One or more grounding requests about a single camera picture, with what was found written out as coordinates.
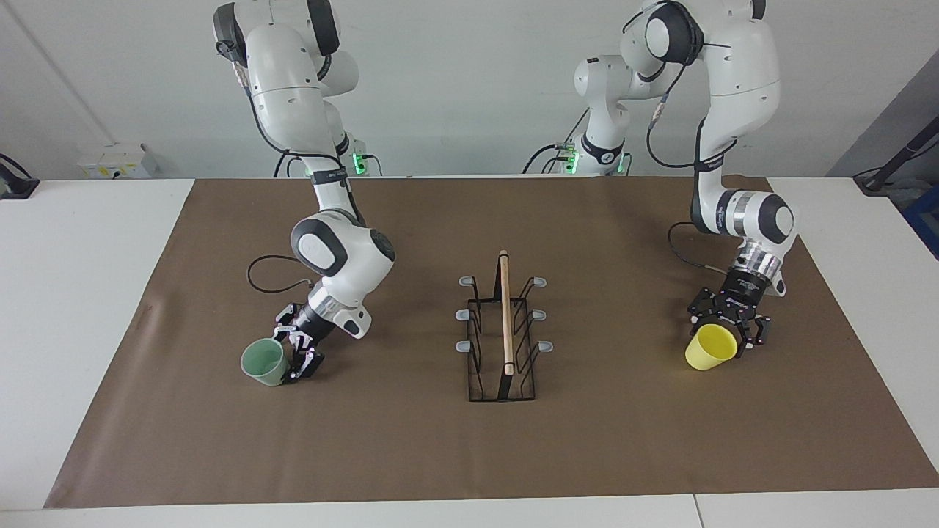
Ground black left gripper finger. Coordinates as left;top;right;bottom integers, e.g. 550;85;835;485
734;312;773;360
687;287;723;327

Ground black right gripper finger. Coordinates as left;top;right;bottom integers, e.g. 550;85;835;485
275;303;307;345
288;331;326;382

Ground yellow plastic cup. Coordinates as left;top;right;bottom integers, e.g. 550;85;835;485
685;324;738;372

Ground pale green plastic cup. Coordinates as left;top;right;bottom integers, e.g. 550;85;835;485
241;338;287;387

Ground brown paper table mat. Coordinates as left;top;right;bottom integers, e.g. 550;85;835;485
44;176;939;509

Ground blue crate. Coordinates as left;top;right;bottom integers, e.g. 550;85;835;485
901;183;939;261

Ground black stand pole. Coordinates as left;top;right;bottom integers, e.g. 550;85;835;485
853;121;939;195

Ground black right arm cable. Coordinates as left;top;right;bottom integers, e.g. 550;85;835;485
216;40;368;296

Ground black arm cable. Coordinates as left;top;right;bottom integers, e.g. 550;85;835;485
646;44;737;278
216;40;368;296

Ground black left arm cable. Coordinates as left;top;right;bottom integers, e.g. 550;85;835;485
646;44;737;278

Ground black base cable bundle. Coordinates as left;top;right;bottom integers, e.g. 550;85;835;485
274;150;382;178
522;110;588;175

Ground black wire cup rack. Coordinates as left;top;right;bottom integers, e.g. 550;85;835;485
456;249;555;403

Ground white wall socket box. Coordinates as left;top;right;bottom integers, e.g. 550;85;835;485
77;143;158;179

